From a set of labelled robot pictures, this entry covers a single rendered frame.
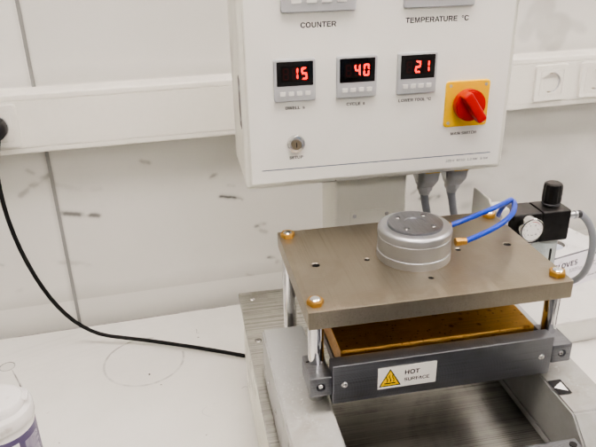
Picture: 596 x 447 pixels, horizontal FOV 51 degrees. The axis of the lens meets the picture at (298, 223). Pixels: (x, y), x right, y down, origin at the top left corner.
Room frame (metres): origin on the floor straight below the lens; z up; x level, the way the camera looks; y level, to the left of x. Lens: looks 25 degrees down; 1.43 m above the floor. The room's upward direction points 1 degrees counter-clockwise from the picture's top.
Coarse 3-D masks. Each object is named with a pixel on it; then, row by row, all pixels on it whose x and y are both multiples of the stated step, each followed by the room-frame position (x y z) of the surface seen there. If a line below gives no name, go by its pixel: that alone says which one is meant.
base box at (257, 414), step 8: (248, 352) 0.75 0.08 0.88; (248, 360) 0.76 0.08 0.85; (248, 368) 0.77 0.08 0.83; (248, 376) 0.78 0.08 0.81; (248, 384) 0.79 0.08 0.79; (256, 392) 0.67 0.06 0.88; (256, 400) 0.67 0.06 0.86; (256, 408) 0.68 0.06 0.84; (256, 416) 0.69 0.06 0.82; (256, 424) 0.70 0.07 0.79; (256, 432) 0.70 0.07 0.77; (264, 432) 0.59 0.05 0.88; (264, 440) 0.60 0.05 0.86
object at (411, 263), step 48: (288, 240) 0.64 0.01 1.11; (336, 240) 0.64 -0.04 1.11; (384, 240) 0.59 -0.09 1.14; (432, 240) 0.57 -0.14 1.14; (480, 240) 0.63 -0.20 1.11; (336, 288) 0.53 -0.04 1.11; (384, 288) 0.53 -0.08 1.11; (432, 288) 0.53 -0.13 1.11; (480, 288) 0.53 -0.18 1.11; (528, 288) 0.53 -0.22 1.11
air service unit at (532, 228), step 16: (544, 192) 0.78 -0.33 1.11; (560, 192) 0.77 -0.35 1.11; (528, 208) 0.77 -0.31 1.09; (544, 208) 0.77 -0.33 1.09; (560, 208) 0.77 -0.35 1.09; (512, 224) 0.75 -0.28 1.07; (528, 224) 0.74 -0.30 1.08; (544, 224) 0.76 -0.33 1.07; (560, 224) 0.76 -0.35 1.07; (528, 240) 0.74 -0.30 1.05; (544, 240) 0.76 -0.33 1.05
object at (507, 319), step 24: (456, 312) 0.57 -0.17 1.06; (480, 312) 0.56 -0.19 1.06; (504, 312) 0.56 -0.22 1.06; (336, 336) 0.53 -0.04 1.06; (360, 336) 0.53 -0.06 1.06; (384, 336) 0.52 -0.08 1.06; (408, 336) 0.52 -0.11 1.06; (432, 336) 0.52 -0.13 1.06; (456, 336) 0.52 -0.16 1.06; (480, 336) 0.53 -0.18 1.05
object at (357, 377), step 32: (384, 352) 0.50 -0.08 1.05; (416, 352) 0.50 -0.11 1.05; (448, 352) 0.50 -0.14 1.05; (480, 352) 0.51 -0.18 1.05; (512, 352) 0.51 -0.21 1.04; (544, 352) 0.52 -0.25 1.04; (320, 384) 0.48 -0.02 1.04; (352, 384) 0.49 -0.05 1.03; (384, 384) 0.49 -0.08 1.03; (416, 384) 0.50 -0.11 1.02; (448, 384) 0.50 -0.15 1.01
